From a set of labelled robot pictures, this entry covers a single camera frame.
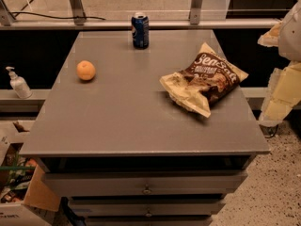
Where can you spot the orange fruit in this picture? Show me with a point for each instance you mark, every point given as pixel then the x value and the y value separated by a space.
pixel 85 70

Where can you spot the cardboard box with items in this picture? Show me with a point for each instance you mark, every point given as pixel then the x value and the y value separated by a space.
pixel 24 199

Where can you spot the blue soda can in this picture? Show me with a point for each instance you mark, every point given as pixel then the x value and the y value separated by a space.
pixel 140 30

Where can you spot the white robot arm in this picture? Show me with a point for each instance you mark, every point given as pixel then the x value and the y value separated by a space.
pixel 289 39

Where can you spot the white pump dispenser bottle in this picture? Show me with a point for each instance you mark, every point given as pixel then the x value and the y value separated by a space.
pixel 18 84

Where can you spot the brown sea salt chip bag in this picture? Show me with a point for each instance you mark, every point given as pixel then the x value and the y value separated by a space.
pixel 208 79

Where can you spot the top drawer knob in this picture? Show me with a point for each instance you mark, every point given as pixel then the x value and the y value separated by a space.
pixel 146 190

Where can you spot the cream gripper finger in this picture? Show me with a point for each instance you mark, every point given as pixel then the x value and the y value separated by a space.
pixel 283 93
pixel 270 38

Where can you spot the grey drawer cabinet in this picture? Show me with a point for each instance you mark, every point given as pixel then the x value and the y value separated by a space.
pixel 99 142

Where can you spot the drawer knob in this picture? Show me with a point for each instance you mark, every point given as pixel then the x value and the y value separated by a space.
pixel 148 214
pixel 146 190

